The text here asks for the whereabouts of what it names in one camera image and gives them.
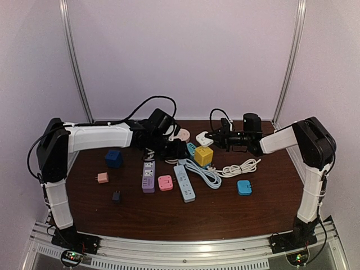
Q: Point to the light blue power strip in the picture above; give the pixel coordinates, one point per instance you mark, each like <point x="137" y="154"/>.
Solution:
<point x="185" y="170"/>

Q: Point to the dark navy plug charger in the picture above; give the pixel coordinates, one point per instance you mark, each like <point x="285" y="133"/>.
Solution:
<point x="116" y="197"/>

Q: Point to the white square socket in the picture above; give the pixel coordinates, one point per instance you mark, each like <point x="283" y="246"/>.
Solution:
<point x="203" y="140"/>

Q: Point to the purple power strip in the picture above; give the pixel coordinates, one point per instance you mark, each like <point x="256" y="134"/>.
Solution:
<point x="148" y="177"/>

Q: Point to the pink square plug adapter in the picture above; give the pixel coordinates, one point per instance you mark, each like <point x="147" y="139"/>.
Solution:
<point x="165" y="182"/>

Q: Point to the yellow cube socket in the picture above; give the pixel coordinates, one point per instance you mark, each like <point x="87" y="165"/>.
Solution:
<point x="203" y="155"/>

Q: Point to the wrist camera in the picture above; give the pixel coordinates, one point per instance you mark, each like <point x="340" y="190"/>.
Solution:
<point x="227" y="125"/>
<point x="172" y="132"/>

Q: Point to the round pink power socket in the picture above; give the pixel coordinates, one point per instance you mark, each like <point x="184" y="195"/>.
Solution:
<point x="183" y="135"/>

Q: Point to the aluminium front rail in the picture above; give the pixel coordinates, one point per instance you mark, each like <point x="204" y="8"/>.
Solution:
<point x="121" y="253"/>

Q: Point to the teal power strip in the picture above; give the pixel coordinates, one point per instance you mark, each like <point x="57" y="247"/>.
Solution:
<point x="191" y="149"/>

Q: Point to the right aluminium frame post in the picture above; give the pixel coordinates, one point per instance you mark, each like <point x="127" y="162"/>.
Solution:
<point x="294" y="49"/>

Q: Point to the salmon pink plug charger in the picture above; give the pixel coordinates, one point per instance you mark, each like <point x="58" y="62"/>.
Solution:
<point x="102" y="178"/>

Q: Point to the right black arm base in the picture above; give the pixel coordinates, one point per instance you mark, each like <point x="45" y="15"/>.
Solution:
<point x="294" y="245"/>

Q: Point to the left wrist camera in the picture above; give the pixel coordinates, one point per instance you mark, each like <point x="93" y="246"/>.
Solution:
<point x="172" y="132"/>

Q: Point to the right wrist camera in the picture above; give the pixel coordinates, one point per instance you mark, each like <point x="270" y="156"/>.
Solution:
<point x="227" y="125"/>

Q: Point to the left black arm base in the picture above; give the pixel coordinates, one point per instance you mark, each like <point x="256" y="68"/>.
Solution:
<point x="77" y="245"/>

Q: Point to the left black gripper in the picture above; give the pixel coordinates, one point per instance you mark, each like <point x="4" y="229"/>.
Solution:
<point x="178" y="153"/>

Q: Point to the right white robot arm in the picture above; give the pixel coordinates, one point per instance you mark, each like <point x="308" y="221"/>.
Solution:
<point x="316" y="145"/>

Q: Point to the left aluminium frame post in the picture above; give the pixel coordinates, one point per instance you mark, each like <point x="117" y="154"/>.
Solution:
<point x="65" y="16"/>

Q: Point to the blue cube socket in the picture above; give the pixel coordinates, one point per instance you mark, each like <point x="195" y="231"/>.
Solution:
<point x="113" y="159"/>

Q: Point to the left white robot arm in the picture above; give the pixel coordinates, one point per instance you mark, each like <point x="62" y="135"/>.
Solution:
<point x="61" y="139"/>

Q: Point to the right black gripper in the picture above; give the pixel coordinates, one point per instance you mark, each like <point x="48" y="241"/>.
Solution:
<point x="224" y="138"/>

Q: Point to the blue square plug adapter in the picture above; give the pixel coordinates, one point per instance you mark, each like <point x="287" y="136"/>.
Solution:
<point x="244" y="188"/>

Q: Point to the aluminium frame post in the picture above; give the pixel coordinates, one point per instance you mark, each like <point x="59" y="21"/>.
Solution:
<point x="65" y="16"/>
<point x="294" y="49"/>

